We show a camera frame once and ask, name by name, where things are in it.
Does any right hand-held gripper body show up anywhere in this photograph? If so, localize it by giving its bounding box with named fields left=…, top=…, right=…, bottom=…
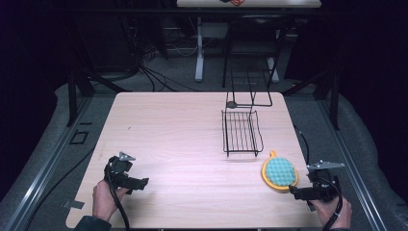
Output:
left=306, top=160, right=346, bottom=204

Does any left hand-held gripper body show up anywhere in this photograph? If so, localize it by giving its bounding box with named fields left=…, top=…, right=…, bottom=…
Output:
left=103, top=151, right=144, bottom=191

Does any black wire rack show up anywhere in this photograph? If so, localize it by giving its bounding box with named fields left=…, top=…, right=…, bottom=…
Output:
left=220, top=67, right=274, bottom=159

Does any person's left hand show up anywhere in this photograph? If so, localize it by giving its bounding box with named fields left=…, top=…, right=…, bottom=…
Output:
left=91, top=179, right=130, bottom=223

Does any person's right hand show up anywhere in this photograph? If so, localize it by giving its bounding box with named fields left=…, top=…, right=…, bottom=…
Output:
left=308, top=194, right=353, bottom=230

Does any grey tape strip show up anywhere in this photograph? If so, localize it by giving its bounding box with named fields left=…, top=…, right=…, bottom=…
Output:
left=62, top=199, right=86, bottom=210

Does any black tape square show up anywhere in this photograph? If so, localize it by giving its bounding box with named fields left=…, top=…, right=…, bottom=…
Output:
left=69, top=130, right=90, bottom=145

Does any black metal stand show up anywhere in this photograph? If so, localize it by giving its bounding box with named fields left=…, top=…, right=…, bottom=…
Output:
left=282, top=68, right=342, bottom=131
left=65, top=68, right=133, bottom=128

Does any white desk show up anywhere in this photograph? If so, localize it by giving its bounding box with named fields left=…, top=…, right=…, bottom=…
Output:
left=176, top=0, right=322, bottom=83

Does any left hand-held gripper cable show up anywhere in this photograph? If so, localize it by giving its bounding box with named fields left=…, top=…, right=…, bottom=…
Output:
left=106, top=164, right=132, bottom=231

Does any hand-held gripper cable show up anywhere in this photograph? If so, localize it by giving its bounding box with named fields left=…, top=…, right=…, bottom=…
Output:
left=321, top=177, right=344, bottom=231
left=106, top=164, right=132, bottom=231

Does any right hand-held gripper cable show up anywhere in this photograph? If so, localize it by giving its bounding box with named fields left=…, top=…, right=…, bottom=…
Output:
left=321, top=177, right=344, bottom=231

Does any thin black cable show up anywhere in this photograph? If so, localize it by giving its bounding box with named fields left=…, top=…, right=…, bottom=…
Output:
left=293, top=124, right=311, bottom=167

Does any black cable on floor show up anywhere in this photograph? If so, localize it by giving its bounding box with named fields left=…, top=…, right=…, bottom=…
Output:
left=24, top=145, right=97, bottom=231

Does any bundle of floor cables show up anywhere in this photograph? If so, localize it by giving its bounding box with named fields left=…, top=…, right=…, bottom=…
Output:
left=126, top=18, right=203, bottom=93

